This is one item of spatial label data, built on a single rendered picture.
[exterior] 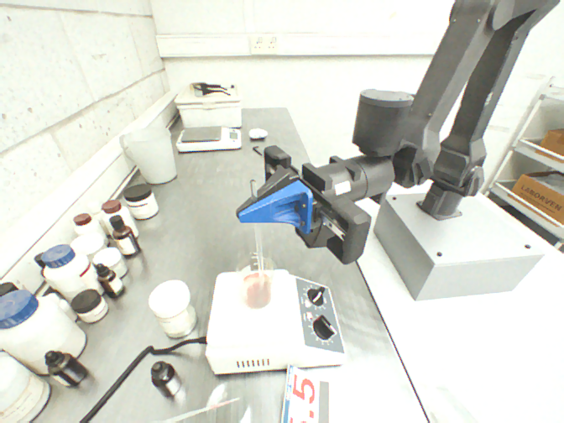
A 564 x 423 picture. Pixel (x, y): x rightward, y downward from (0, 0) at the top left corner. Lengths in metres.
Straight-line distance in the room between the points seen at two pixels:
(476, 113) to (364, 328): 0.39
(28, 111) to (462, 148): 0.85
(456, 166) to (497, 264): 0.19
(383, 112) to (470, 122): 0.23
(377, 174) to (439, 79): 0.14
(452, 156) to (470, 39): 0.19
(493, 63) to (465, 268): 0.31
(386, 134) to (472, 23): 0.15
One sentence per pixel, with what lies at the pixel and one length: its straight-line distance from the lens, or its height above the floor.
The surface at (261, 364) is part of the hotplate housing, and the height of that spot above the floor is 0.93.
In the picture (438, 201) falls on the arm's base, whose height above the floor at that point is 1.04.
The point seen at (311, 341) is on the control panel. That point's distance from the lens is 0.40.
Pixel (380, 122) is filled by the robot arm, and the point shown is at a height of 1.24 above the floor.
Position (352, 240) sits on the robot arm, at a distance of 0.24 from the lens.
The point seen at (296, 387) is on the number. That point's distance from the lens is 0.41.
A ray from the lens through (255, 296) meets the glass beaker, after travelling 0.36.
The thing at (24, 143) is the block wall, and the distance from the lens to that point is 0.76.
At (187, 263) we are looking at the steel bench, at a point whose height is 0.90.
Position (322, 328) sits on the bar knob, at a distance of 0.42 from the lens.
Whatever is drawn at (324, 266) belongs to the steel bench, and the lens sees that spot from 0.56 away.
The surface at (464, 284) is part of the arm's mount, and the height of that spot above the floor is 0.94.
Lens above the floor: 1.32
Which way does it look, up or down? 37 degrees down
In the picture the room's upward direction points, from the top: straight up
